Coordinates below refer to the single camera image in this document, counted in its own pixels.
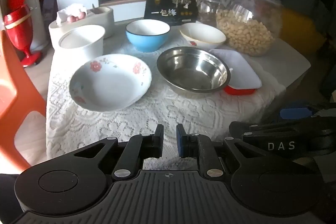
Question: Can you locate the red plastic tray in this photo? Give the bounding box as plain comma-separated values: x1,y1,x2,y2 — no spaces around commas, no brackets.
223,84,256,96

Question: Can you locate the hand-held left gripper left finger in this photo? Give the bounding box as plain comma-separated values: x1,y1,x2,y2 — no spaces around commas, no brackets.
74,124,164,183

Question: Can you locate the orange plastic chair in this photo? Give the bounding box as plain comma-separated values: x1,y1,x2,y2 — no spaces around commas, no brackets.
0,30,46,173

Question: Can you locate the white tissue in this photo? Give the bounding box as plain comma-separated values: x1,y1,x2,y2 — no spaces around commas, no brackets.
56,4,87,25

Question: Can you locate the red floor ornament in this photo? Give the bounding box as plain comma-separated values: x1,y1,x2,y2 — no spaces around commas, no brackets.
4,0,42,68

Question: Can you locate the white plastic tray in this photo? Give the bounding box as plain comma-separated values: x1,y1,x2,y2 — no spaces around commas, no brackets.
209,49,263,90

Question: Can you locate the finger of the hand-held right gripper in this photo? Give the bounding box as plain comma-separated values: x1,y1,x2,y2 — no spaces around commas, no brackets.
229,121,323,138
279,102,336,121

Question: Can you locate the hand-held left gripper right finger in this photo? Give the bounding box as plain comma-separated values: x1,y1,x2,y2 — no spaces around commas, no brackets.
176,123,265,184

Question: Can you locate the white round tub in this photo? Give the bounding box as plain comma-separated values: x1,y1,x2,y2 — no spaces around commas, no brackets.
58,25,106,65

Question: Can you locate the yellow object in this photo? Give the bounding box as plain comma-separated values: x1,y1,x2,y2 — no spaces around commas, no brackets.
278,7,326,54

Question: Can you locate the small glass jar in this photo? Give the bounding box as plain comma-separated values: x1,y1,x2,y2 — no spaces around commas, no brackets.
196,0,223,26

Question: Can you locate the large white floral bowl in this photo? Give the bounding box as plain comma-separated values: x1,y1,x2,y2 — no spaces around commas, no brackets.
69,54,153,112

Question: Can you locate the blue bowl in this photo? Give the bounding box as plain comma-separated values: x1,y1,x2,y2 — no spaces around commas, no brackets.
125,19,171,53

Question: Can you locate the white lace tablecloth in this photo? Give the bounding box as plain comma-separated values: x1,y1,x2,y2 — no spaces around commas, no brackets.
46,22,286,170

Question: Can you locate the white strawberry print bowl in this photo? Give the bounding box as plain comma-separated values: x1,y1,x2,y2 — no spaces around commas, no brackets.
180,23,227,51

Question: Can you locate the stainless steel bowl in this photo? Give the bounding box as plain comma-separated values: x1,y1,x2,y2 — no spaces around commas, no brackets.
157,47,231,98

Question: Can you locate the white oval tissue organizer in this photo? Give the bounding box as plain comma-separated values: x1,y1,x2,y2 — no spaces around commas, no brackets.
49,6,115,50

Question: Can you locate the printed skateboard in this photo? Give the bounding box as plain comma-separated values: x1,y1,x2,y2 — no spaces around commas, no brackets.
42,0,57,30

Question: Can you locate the black snack package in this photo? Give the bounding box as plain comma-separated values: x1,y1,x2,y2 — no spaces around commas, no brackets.
144,0,198,28

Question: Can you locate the large glass peanut jar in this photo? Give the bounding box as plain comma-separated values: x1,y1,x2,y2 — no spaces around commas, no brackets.
216,0,283,57

